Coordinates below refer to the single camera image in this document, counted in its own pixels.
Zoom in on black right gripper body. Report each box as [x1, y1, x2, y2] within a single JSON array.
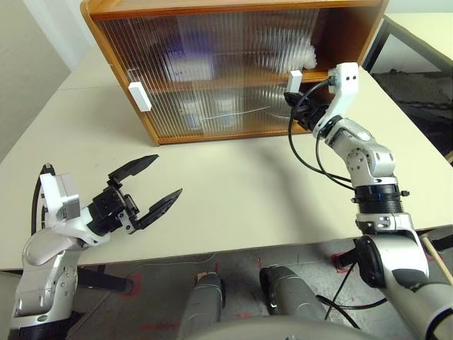
[[293, 101, 329, 132]]

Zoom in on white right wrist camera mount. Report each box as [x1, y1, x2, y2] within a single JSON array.
[[313, 62, 360, 140]]

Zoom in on white door handle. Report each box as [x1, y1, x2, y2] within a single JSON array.
[[287, 69, 302, 94], [128, 81, 152, 112]]

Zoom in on light wooden stick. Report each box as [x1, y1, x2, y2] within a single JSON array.
[[420, 235, 453, 288]]

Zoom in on black loose cable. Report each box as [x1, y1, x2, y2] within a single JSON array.
[[316, 244, 389, 329]]

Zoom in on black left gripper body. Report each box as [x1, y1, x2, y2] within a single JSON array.
[[88, 186, 142, 242]]

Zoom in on grey robot torso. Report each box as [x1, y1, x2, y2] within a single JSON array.
[[212, 314, 387, 340]]

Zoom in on grey robot leg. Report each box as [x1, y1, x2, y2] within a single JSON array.
[[260, 266, 328, 322], [178, 271, 227, 340]]

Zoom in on wooden cabinet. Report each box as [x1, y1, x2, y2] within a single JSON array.
[[80, 0, 389, 146]]

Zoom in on grey right robot leg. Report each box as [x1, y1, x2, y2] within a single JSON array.
[[260, 266, 328, 322]]

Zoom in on white plush bear red sweater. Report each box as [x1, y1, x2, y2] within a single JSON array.
[[254, 24, 319, 74]]

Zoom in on cream table black legs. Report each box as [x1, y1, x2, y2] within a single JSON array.
[[360, 12, 453, 160]]

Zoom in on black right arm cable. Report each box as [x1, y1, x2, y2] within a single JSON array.
[[287, 79, 355, 191]]

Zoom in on purple tissue pack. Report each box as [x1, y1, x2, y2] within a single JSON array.
[[161, 45, 214, 83]]

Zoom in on grey left robot leg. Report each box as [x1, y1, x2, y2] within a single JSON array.
[[178, 271, 227, 340]]

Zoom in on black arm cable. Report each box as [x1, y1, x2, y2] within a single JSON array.
[[287, 79, 355, 191], [30, 163, 55, 235]]

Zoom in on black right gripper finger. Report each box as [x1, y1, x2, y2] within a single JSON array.
[[285, 92, 309, 109]]

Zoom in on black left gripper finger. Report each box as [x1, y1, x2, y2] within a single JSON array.
[[108, 154, 159, 186], [136, 188, 183, 231]]

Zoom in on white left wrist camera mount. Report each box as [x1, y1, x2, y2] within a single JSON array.
[[38, 171, 109, 247]]

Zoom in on white jar blue label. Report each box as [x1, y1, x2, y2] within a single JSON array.
[[179, 100, 203, 131], [217, 98, 237, 129]]

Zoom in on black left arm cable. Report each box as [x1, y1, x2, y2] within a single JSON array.
[[30, 163, 55, 235]]

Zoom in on ribbed clear sliding door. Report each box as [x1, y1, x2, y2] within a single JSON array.
[[94, 10, 249, 140], [176, 7, 322, 136]]

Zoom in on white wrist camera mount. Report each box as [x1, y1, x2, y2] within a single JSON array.
[[38, 171, 109, 247], [313, 62, 360, 140]]

